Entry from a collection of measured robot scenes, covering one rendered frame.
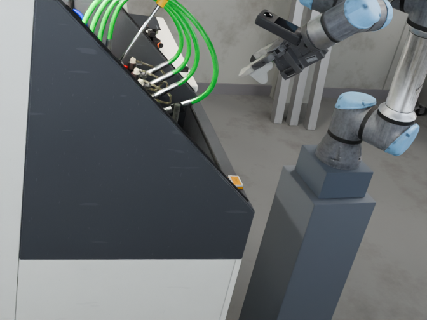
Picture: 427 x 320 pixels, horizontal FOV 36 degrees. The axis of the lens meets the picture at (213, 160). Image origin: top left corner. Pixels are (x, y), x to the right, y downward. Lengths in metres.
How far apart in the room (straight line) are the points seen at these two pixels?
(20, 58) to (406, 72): 1.09
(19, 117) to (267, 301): 1.31
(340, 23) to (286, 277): 1.09
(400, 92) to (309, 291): 0.79
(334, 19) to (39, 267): 0.92
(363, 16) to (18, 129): 0.78
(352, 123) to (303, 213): 0.34
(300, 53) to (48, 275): 0.83
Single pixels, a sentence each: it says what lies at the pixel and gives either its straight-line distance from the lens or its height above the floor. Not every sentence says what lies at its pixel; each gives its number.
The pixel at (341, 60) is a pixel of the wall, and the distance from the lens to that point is 5.07.
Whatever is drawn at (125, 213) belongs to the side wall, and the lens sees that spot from 1.60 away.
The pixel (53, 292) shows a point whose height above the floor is 0.68.
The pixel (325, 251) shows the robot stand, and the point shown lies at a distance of 2.25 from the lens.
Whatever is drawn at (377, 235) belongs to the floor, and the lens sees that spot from 3.60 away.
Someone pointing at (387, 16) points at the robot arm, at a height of 1.50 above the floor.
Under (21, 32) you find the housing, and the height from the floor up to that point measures 1.37.
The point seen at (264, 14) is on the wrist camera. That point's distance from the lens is 1.54.
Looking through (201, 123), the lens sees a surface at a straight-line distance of 2.07.
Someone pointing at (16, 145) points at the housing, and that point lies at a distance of 1.48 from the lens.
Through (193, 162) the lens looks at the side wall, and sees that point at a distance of 1.55.
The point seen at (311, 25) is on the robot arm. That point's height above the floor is 1.46.
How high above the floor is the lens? 1.86
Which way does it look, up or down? 29 degrees down
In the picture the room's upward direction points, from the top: 13 degrees clockwise
